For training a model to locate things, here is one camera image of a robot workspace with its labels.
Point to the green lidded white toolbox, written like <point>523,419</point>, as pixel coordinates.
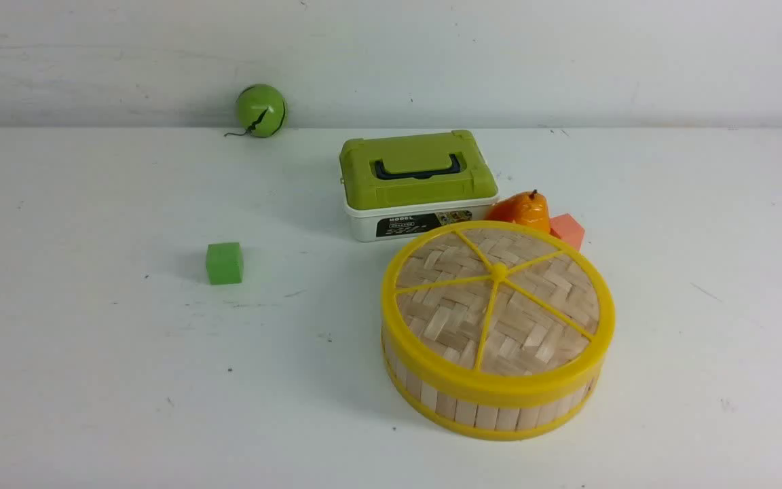
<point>403,186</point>

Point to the yellow rimmed woven steamer lid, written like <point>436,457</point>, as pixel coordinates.
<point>496,314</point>

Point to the green cube block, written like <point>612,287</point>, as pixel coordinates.
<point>224,263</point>

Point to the salmon pink cube block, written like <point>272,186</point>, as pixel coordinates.
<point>566,228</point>

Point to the yellow bamboo steamer basket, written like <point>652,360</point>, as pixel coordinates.
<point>485,406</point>

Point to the orange toy pear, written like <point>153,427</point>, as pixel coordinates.
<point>529,209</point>

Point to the green toy watermelon ball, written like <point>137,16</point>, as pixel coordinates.
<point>261,110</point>

